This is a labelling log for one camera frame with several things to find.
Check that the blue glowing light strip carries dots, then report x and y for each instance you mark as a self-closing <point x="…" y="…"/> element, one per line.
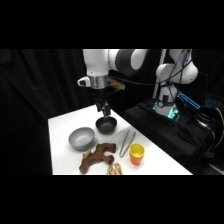
<point x="188" y="99"/>

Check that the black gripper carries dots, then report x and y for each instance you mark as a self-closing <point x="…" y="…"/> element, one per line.
<point x="99" y="94"/>

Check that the tan plush toy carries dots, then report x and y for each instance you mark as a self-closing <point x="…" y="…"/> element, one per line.
<point x="114" y="170"/>

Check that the metal tongs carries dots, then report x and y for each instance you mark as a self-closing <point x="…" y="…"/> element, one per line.
<point x="125" y="144"/>

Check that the brown plush deer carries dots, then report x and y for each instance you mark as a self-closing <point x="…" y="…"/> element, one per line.
<point x="100" y="154"/>

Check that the black bowl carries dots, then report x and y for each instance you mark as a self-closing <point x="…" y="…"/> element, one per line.
<point x="106" y="125"/>

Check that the black curtain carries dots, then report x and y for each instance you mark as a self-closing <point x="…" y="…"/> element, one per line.
<point x="33" y="93"/>

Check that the yellow cup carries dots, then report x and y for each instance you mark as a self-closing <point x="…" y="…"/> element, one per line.
<point x="137" y="150"/>

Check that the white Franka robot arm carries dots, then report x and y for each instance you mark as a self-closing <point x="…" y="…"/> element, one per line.
<point x="98" y="63"/>

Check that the black robot stand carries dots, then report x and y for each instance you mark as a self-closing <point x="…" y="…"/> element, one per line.
<point x="166" y="133"/>

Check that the grey bowl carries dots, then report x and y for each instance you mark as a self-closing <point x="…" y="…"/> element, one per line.
<point x="81" y="137"/>

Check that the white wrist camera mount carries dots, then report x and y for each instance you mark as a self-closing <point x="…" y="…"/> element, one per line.
<point x="83" y="81"/>

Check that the orange cup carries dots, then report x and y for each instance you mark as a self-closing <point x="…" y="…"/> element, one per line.
<point x="136" y="161"/>

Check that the yellowish tag on wrist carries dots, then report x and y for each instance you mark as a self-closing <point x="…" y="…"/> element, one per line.
<point x="119" y="86"/>

